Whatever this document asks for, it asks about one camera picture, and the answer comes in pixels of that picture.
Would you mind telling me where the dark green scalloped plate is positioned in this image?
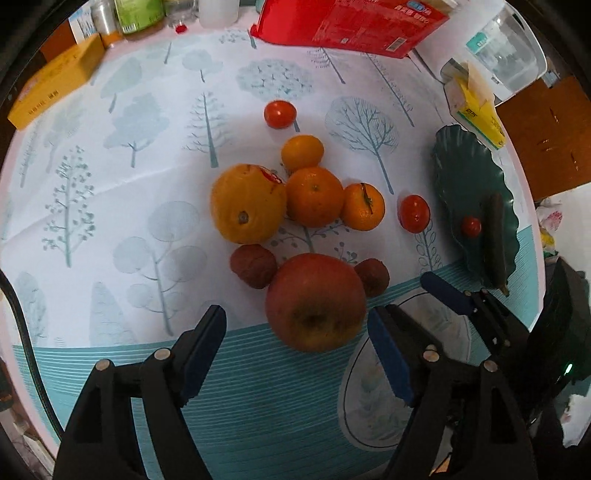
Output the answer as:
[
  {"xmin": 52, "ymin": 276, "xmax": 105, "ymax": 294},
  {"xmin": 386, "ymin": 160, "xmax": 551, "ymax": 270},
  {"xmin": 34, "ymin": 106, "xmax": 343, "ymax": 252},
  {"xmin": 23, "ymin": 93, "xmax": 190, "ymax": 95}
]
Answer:
[{"xmin": 431, "ymin": 124, "xmax": 518, "ymax": 289}]

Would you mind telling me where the tree print tablecloth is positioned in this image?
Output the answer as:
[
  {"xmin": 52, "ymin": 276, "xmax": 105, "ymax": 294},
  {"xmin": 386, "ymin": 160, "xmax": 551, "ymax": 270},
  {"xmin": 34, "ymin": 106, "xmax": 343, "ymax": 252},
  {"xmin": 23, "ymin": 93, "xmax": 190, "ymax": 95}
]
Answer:
[{"xmin": 0, "ymin": 25, "xmax": 548, "ymax": 480}]

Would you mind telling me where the green label jar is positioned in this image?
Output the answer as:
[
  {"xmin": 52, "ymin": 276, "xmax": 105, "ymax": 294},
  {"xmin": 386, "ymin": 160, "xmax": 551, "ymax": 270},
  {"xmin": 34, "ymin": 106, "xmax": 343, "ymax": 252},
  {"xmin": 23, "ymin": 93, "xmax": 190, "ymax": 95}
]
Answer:
[{"xmin": 113, "ymin": 0, "xmax": 167, "ymax": 35}]

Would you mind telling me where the red jar multipack package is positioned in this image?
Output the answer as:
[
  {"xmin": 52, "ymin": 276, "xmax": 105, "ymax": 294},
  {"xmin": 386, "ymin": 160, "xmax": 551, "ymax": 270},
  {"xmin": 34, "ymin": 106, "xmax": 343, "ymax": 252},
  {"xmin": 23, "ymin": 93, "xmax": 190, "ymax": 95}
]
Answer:
[{"xmin": 250, "ymin": 0, "xmax": 451, "ymax": 58}]

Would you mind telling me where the medium mandarin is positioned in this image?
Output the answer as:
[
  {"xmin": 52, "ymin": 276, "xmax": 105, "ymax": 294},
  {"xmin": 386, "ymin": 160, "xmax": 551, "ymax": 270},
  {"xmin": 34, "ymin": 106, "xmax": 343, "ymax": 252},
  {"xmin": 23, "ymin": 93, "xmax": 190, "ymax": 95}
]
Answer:
[{"xmin": 285, "ymin": 166, "xmax": 346, "ymax": 228}]

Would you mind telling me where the small mandarin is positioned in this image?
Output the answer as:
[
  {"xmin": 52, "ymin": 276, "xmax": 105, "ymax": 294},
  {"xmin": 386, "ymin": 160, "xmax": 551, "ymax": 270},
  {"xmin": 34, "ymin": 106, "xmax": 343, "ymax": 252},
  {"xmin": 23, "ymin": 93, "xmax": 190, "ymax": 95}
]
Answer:
[{"xmin": 281, "ymin": 134, "xmax": 325, "ymax": 175}]

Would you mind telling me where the crumpled plastic bag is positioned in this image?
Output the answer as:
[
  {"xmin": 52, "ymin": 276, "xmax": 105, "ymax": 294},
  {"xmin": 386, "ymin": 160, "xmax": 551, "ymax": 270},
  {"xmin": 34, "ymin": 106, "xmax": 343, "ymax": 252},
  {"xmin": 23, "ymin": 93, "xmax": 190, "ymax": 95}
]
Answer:
[{"xmin": 536, "ymin": 198, "xmax": 566, "ymax": 259}]

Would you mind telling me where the black cable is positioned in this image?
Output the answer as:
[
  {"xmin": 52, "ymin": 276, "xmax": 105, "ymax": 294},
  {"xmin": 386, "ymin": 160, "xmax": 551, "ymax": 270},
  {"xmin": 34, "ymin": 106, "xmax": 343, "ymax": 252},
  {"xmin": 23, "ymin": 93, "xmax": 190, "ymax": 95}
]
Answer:
[{"xmin": 0, "ymin": 270, "xmax": 65, "ymax": 444}]

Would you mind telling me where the brown wooden cabinet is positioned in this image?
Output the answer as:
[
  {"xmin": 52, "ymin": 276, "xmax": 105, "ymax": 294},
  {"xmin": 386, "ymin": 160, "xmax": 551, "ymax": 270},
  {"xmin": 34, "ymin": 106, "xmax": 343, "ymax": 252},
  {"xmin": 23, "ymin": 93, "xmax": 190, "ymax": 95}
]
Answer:
[{"xmin": 496, "ymin": 76, "xmax": 591, "ymax": 201}]

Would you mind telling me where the small wrinkled dark red fruit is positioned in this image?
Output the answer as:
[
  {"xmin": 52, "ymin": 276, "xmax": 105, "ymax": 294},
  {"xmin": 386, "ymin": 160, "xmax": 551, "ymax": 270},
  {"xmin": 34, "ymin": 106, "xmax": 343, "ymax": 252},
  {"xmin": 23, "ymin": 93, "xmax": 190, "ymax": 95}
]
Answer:
[{"xmin": 353, "ymin": 258, "xmax": 391, "ymax": 298}]

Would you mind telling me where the large wrinkled dark red fruit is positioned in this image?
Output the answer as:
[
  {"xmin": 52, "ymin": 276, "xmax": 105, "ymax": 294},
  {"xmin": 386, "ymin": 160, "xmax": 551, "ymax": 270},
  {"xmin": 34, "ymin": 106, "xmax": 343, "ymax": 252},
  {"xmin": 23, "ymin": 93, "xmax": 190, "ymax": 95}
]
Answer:
[{"xmin": 230, "ymin": 244, "xmax": 279, "ymax": 290}]

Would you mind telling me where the mandarin with stem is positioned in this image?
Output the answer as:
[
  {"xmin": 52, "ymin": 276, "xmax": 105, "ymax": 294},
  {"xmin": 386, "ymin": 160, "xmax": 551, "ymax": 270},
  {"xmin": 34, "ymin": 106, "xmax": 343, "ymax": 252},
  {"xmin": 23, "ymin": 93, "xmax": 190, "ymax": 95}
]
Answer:
[{"xmin": 342, "ymin": 182, "xmax": 386, "ymax": 232}]

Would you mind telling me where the white clear storage box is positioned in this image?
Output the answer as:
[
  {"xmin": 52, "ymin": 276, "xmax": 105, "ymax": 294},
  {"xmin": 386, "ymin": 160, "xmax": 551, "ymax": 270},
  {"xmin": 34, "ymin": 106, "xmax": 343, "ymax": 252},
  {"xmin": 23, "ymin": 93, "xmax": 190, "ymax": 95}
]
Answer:
[{"xmin": 441, "ymin": 9, "xmax": 550, "ymax": 100}]

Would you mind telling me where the dark cucumber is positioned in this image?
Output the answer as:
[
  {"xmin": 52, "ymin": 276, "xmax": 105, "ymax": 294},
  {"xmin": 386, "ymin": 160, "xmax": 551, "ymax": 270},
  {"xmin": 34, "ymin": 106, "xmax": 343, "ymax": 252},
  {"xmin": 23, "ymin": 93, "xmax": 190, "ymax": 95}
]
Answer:
[{"xmin": 487, "ymin": 193, "xmax": 511, "ymax": 296}]

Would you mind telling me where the white plastic bottle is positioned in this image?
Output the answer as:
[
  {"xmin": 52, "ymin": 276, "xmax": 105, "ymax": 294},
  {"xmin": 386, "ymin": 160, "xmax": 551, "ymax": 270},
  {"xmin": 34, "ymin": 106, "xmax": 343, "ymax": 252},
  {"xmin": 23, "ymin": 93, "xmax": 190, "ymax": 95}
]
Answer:
[{"xmin": 198, "ymin": 0, "xmax": 240, "ymax": 26}]

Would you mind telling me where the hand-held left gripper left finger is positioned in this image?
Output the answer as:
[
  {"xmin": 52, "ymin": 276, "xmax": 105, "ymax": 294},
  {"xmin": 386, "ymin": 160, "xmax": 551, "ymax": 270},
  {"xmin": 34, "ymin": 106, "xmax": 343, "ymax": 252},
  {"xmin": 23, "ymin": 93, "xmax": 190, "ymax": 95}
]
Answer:
[{"xmin": 53, "ymin": 305, "xmax": 228, "ymax": 480}]

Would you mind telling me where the small bottle with red cap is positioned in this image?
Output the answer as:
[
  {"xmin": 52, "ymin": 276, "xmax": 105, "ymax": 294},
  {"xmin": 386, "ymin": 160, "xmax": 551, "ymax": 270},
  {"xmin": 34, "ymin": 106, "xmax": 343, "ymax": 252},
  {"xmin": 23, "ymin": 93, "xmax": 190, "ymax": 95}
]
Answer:
[{"xmin": 165, "ymin": 0, "xmax": 199, "ymax": 34}]

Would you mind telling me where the large orange with red sticker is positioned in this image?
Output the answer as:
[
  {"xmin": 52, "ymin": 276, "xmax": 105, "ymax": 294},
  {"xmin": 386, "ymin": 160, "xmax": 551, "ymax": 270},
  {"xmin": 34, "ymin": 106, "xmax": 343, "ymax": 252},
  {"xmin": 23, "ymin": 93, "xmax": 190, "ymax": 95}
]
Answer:
[{"xmin": 211, "ymin": 164, "xmax": 288, "ymax": 245}]

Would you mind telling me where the metal can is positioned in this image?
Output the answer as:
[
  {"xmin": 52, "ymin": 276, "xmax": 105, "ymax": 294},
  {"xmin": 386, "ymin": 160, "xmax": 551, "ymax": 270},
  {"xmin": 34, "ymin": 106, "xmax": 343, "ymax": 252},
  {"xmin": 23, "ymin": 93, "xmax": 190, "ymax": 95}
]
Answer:
[{"xmin": 90, "ymin": 0, "xmax": 122, "ymax": 48}]

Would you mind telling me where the red apple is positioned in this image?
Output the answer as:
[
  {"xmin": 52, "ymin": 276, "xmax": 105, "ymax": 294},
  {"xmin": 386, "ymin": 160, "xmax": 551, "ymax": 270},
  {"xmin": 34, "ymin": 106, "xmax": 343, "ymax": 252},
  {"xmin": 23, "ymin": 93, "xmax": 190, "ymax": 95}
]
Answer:
[{"xmin": 264, "ymin": 253, "xmax": 368, "ymax": 354}]

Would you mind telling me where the yellow flat box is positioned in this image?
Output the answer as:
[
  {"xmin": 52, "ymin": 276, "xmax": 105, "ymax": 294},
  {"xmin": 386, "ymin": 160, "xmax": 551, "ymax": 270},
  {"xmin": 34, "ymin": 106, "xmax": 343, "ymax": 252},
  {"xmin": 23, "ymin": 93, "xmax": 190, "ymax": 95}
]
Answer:
[{"xmin": 8, "ymin": 33, "xmax": 106, "ymax": 130}]

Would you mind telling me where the white and blue carton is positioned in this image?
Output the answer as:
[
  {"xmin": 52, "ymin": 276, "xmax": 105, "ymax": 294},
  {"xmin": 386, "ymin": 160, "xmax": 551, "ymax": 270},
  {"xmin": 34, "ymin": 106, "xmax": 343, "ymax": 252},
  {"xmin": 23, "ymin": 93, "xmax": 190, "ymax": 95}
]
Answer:
[{"xmin": 69, "ymin": 7, "xmax": 100, "ymax": 43}]

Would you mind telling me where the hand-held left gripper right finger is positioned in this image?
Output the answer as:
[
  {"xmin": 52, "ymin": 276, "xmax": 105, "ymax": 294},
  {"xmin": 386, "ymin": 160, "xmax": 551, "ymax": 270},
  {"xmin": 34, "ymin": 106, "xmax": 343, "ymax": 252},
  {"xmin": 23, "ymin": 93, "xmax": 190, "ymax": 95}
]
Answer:
[{"xmin": 367, "ymin": 305, "xmax": 539, "ymax": 480}]

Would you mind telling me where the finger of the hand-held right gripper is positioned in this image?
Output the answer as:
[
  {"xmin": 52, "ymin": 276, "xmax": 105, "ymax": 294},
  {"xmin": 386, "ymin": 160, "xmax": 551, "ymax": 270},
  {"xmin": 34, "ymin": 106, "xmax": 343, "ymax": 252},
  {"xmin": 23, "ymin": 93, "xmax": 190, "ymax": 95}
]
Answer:
[{"xmin": 420, "ymin": 271, "xmax": 527, "ymax": 354}]

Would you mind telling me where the red tomato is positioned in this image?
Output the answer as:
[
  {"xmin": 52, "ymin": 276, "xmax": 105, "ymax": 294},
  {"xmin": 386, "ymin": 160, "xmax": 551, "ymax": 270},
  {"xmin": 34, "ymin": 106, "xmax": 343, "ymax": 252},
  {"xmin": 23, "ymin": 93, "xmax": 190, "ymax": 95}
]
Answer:
[
  {"xmin": 399, "ymin": 194, "xmax": 431, "ymax": 234},
  {"xmin": 264, "ymin": 100, "xmax": 297, "ymax": 130}
]

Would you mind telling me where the yellow tissue pack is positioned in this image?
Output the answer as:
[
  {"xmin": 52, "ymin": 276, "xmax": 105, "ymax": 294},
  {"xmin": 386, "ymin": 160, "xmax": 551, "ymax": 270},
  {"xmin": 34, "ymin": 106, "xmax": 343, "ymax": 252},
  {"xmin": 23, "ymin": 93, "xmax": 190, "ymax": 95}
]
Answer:
[{"xmin": 445, "ymin": 62, "xmax": 506, "ymax": 151}]

